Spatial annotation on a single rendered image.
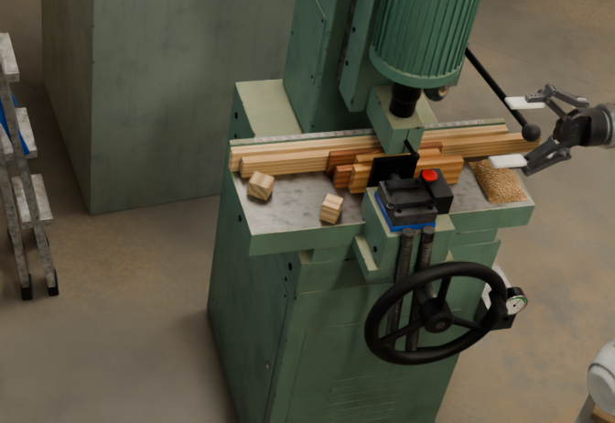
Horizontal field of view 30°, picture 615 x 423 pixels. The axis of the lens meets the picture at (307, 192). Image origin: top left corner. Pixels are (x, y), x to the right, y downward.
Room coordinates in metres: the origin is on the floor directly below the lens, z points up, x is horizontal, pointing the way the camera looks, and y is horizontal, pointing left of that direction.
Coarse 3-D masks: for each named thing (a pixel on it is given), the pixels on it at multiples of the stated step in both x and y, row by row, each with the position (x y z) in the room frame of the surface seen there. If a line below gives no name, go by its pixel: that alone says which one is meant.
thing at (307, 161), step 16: (448, 144) 1.84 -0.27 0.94; (464, 144) 1.85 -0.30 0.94; (480, 144) 1.86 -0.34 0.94; (496, 144) 1.88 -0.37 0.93; (512, 144) 1.89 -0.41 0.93; (528, 144) 1.91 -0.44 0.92; (256, 160) 1.67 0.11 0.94; (272, 160) 1.68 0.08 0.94; (288, 160) 1.70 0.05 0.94; (304, 160) 1.71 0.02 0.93; (320, 160) 1.72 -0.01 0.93
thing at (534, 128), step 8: (472, 56) 1.87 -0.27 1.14; (472, 64) 1.86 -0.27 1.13; (480, 64) 1.84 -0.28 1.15; (480, 72) 1.82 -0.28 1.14; (488, 72) 1.82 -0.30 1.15; (488, 80) 1.79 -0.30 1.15; (496, 88) 1.76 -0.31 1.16; (504, 96) 1.74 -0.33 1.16; (504, 104) 1.72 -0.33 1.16; (512, 112) 1.69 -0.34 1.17; (520, 120) 1.66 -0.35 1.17; (528, 128) 1.63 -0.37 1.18; (536, 128) 1.63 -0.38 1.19; (528, 136) 1.62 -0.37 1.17; (536, 136) 1.62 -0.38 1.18
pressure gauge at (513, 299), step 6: (510, 288) 1.71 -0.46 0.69; (516, 288) 1.71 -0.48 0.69; (510, 294) 1.69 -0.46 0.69; (516, 294) 1.69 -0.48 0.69; (522, 294) 1.70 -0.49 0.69; (510, 300) 1.68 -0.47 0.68; (516, 300) 1.69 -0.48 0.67; (522, 300) 1.70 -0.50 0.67; (510, 306) 1.69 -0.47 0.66; (516, 306) 1.69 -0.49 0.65; (522, 306) 1.70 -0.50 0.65; (510, 312) 1.69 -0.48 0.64; (516, 312) 1.69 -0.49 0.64
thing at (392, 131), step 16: (384, 96) 1.83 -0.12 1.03; (368, 112) 1.84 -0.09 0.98; (384, 112) 1.78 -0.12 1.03; (416, 112) 1.80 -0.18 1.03; (384, 128) 1.76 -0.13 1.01; (400, 128) 1.74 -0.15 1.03; (416, 128) 1.75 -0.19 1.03; (384, 144) 1.75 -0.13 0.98; (400, 144) 1.74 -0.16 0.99; (416, 144) 1.76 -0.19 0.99
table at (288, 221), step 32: (288, 192) 1.64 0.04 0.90; (320, 192) 1.66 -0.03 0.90; (480, 192) 1.75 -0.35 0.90; (256, 224) 1.54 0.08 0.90; (288, 224) 1.56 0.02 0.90; (320, 224) 1.57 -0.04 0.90; (352, 224) 1.59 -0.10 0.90; (480, 224) 1.70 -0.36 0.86; (512, 224) 1.73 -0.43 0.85; (448, 256) 1.58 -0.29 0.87
